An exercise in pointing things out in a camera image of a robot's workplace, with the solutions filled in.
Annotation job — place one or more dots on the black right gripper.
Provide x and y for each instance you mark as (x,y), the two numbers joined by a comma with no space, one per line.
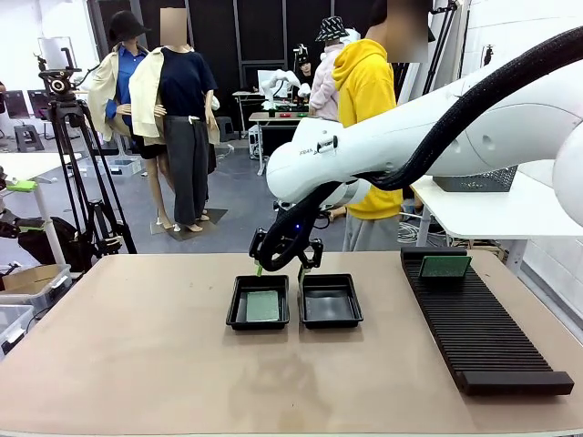
(297,232)

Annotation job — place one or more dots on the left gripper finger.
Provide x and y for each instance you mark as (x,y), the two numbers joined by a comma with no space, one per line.
(20,185)
(27,224)

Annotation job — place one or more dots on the green perforated circuit board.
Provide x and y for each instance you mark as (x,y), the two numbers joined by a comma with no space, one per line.
(263,306)
(445,267)

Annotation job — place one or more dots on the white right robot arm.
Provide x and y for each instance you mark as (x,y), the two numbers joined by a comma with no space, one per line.
(364,145)

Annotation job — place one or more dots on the small white robot arm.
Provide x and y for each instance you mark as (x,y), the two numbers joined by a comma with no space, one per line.
(273,84)

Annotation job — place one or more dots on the black ESD tray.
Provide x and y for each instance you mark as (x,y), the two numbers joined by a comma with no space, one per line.
(330,305)
(240,306)

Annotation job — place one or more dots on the white desk with leg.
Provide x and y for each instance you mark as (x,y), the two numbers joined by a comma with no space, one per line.
(27,164)

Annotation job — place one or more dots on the black backpack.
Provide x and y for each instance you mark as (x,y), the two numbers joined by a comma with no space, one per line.
(59,241)

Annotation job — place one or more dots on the gray step stool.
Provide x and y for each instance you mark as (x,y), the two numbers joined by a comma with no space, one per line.
(28,136)

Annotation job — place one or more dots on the clear bin with cardboard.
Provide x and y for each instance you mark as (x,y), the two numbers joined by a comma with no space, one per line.
(45,291)

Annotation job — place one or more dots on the clear bin with black latch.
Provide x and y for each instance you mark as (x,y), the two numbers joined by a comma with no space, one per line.
(13,328)

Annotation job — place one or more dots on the white computer tower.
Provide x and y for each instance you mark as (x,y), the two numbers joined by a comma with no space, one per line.
(253,145)

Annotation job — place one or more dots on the background work table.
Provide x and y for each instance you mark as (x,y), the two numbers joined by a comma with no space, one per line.
(273,117)

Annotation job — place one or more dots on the black plastic stool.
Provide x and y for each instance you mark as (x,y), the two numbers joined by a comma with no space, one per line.
(225,127)

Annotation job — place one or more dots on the mannequin with black hat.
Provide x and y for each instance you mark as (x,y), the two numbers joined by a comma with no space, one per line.
(125,68)

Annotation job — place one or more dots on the person in yellow hoodie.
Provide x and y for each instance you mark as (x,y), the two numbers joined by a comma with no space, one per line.
(364,114)

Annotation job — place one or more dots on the seated person black headgear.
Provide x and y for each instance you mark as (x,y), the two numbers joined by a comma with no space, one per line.
(305,66)

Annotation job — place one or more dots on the mannequin in navy top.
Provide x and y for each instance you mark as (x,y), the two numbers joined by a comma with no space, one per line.
(182,82)

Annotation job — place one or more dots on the gray woven plastic basket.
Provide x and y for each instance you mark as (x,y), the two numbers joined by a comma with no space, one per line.
(478,182)

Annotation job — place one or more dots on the white table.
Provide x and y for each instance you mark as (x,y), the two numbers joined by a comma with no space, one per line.
(492,214)

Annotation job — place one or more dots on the black slotted board rack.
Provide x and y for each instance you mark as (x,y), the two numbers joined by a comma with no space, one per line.
(492,346)

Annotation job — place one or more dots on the black stand legs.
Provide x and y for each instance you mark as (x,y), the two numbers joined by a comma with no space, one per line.
(444,36)

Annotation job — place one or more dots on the black light stand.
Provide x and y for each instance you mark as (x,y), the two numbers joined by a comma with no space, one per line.
(488,54)

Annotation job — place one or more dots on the dark mannequin base plate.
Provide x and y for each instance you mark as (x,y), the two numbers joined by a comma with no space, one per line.
(214,216)

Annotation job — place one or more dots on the black camera tripod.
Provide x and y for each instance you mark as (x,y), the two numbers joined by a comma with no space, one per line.
(59,114)

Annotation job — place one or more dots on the black video camera head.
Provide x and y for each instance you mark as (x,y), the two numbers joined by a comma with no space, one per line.
(58,85)

